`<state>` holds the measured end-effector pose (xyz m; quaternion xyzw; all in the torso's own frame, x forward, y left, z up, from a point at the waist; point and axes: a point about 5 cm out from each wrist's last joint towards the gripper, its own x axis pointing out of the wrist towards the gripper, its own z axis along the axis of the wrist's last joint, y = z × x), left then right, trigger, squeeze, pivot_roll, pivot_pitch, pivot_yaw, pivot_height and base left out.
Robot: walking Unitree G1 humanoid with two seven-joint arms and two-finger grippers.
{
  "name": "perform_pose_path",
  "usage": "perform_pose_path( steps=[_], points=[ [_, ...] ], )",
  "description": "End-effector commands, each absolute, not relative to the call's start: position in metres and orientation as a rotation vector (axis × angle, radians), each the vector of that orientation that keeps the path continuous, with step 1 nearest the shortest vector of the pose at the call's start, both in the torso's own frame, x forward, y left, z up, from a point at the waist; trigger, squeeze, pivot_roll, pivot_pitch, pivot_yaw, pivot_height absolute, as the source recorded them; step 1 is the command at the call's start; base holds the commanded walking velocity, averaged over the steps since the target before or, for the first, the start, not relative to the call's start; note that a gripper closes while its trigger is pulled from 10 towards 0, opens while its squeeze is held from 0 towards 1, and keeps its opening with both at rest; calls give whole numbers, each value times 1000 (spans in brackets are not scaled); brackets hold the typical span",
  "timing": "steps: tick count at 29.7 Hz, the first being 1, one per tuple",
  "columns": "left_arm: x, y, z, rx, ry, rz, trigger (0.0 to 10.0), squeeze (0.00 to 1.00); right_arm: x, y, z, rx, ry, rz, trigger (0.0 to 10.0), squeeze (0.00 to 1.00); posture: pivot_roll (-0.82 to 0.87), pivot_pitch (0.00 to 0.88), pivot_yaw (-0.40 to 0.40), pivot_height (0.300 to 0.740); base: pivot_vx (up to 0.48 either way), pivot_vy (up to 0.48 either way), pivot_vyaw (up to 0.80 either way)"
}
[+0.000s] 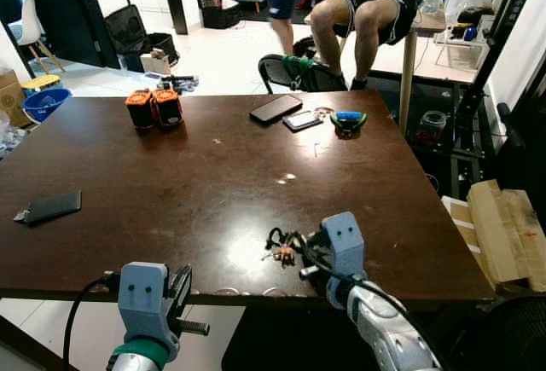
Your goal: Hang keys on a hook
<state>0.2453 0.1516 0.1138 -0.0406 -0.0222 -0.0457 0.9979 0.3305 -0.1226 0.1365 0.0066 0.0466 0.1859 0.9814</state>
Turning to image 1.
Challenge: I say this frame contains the bunch of keys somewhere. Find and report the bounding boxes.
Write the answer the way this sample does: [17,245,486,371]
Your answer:
[264,228,306,268]

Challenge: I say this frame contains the dark brown wooden table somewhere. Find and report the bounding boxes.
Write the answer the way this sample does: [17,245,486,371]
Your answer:
[0,91,496,305]

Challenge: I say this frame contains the small phone with white screen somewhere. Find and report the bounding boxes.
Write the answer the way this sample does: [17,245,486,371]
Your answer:
[282,111,324,132]

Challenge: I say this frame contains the blue green round gadget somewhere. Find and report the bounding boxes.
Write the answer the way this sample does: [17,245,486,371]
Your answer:
[330,111,369,138]

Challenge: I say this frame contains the large black smartphone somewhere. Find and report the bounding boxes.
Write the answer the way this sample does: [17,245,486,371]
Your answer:
[249,95,304,125]

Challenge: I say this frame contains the black fan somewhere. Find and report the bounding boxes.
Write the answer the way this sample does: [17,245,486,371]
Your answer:
[456,293,546,371]

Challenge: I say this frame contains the black green folded chair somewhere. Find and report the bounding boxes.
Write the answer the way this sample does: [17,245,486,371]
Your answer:
[258,54,347,94]

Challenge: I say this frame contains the glass jar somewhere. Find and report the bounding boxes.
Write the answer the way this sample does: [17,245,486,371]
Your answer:
[417,110,450,143]

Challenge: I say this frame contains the orange black battery pack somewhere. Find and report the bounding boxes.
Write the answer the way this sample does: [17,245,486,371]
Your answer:
[153,88,184,128]
[125,90,156,130]

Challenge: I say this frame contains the light wooden boards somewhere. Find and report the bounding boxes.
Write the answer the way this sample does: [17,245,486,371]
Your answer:
[442,179,546,293]

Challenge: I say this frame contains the light wooden side table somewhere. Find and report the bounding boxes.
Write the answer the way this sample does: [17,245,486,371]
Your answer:
[398,11,450,135]

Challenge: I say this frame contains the blue plastic basin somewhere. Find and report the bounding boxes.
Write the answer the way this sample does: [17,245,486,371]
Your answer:
[22,87,73,124]

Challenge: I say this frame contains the seated person in black shorts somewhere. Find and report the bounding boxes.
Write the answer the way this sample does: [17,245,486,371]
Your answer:
[305,0,450,91]

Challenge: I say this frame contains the yellow lid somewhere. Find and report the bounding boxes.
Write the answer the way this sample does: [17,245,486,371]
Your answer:
[20,74,61,91]

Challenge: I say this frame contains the cardboard box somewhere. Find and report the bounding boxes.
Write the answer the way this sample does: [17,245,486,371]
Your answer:
[0,70,28,130]

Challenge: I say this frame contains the black crate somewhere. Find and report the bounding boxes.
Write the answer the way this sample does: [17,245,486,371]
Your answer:
[195,0,242,30]

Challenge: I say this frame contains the black bag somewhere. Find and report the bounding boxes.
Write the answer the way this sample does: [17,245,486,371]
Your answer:
[103,4,151,56]

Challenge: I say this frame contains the black slanted stand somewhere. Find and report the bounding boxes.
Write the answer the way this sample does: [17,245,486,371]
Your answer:
[452,0,546,137]

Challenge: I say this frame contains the white chair with wooden legs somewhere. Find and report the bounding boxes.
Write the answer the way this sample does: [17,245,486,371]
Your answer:
[15,0,66,74]

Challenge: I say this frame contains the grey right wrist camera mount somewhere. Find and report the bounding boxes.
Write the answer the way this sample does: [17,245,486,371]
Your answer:
[320,212,368,280]

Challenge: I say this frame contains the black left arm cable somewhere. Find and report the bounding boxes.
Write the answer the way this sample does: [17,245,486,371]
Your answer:
[63,274,122,371]

